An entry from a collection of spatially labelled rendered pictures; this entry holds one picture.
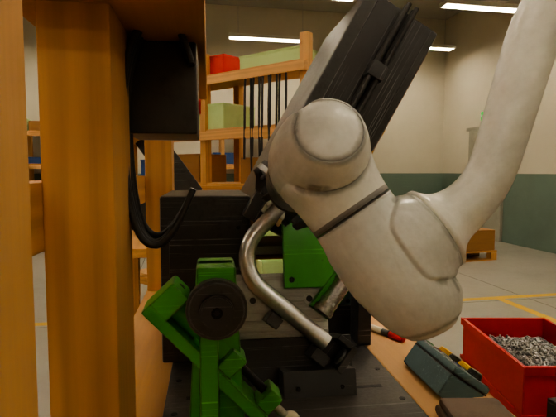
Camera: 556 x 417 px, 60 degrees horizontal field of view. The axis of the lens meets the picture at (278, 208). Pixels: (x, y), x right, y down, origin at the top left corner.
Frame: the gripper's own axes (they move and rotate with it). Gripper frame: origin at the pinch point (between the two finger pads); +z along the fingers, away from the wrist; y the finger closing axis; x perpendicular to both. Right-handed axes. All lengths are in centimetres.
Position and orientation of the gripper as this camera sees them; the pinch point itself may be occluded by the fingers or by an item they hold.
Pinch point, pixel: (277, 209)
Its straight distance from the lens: 87.9
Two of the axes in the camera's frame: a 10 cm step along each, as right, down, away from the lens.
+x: -6.9, 6.9, -2.3
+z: -1.3, 1.9, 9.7
